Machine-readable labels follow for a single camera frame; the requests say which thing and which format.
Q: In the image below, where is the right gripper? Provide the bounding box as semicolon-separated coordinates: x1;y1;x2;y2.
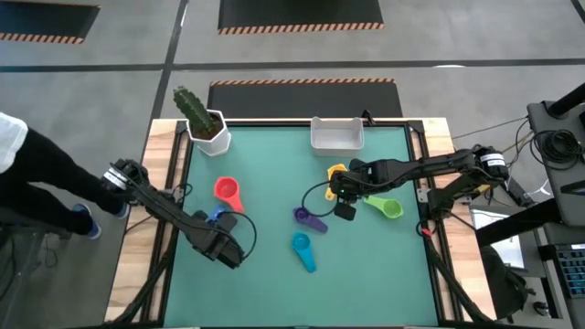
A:
334;158;383;222

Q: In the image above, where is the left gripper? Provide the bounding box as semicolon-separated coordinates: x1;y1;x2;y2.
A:
190;208;246;271

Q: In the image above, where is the blue measuring cup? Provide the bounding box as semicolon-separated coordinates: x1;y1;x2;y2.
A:
206;204;229;226

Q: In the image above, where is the yellow measuring cup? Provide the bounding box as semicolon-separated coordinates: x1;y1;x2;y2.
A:
324;163;349;203

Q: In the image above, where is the red measuring cup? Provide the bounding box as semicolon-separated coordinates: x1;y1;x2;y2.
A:
213;176;246;214

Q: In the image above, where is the green measuring cup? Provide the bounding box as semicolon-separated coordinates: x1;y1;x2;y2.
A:
363;195;405;220

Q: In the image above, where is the purple measuring cup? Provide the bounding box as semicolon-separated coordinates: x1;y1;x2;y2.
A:
292;206;329;235

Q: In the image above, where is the teal measuring cup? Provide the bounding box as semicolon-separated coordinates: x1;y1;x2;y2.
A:
291;231;318;274

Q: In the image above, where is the orange measuring cup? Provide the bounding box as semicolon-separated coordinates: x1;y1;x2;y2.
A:
213;175;246;215

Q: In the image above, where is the white plastic basket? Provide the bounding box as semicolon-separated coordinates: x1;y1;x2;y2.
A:
310;116;366;158

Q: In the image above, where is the black striped floor mat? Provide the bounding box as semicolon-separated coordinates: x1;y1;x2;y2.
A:
0;2;101;46
218;0;385;36
207;78;404;119

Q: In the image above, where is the green cactus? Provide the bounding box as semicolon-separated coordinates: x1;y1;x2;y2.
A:
172;85;216;136

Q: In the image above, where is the person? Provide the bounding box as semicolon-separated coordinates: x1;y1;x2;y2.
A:
0;111;132;241

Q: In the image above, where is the black backpack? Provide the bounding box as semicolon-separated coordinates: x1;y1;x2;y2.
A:
479;244;537;322

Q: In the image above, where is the grey equipment cart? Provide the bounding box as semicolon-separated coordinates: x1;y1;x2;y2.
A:
474;81;585;248

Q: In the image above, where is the black keyboard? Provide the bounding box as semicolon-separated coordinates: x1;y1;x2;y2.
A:
554;244;585;301

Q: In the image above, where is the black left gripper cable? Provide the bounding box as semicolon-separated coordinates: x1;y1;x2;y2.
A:
218;209;259;262

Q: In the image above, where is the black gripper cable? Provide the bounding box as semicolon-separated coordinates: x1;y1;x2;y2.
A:
218;209;259;262
300;179;340;219

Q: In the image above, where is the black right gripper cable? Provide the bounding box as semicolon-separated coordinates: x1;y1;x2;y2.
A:
300;179;340;219

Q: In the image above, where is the black aluminium table frame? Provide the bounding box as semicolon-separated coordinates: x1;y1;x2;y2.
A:
104;116;497;329

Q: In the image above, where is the coiled black cable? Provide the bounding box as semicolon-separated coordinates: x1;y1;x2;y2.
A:
532;129;585;165

